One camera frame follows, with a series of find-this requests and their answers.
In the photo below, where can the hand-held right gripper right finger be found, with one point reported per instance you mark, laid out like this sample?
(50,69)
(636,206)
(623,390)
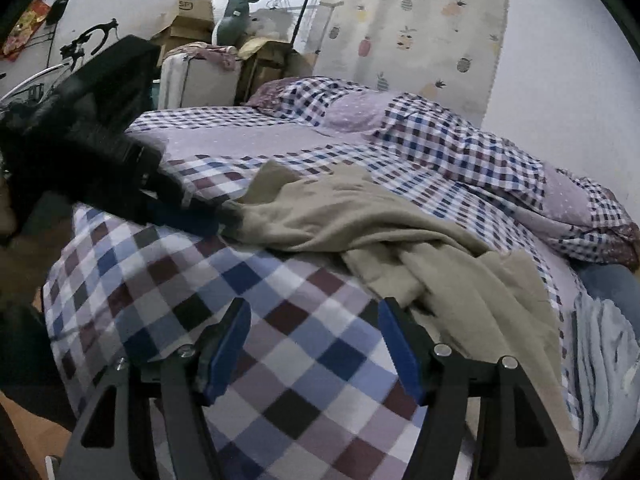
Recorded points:
(400,355)

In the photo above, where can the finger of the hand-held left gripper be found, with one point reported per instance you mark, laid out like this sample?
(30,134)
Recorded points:
(185,220)
(172,187)

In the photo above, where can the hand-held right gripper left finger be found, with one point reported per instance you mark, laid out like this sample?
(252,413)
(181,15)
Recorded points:
(227,355)

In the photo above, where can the beige garment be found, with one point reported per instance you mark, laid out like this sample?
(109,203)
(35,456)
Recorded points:
(375,225)

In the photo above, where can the light grey-blue folded clothes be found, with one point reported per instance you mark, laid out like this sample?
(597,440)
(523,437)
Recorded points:
(610,375)

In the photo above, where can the black clothes rack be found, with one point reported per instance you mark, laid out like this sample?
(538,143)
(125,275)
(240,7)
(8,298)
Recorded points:
(300,5)

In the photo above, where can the bicycle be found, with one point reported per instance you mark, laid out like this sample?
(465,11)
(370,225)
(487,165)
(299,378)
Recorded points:
(75,50)

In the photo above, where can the checkered bed sheet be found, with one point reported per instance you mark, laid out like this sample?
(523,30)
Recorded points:
(300,320)

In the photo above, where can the white suitcase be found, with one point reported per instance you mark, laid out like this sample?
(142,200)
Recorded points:
(195,82)

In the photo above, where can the cardboard box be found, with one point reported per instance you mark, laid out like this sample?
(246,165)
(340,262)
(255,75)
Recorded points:
(192,7)
(177,35)

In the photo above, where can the floral cloth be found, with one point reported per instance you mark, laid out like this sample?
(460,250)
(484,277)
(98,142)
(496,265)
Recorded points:
(210,52)

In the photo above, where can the grey-green plush toy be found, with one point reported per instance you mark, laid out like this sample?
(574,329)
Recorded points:
(235,10)

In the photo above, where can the dark blue pillow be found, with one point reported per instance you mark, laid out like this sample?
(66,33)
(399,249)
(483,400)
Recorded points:
(610,280)

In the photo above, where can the checkered quilt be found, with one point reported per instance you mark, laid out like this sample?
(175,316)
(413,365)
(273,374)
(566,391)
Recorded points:
(450,135)

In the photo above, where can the pineapple print curtain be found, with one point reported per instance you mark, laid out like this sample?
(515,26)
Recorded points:
(415,35)

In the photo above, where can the red wall decoration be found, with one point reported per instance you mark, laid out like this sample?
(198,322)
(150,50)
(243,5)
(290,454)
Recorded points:
(25,27)

